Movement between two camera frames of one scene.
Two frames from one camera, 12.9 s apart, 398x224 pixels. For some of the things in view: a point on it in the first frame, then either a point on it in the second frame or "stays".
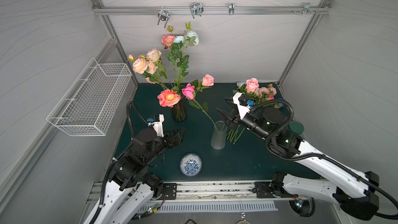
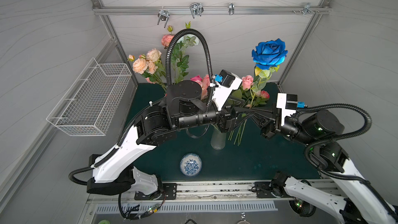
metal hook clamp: x=231 y=8 stays
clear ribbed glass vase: x=218 y=136 stays
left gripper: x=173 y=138 to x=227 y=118
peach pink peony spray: x=148 y=65 stays
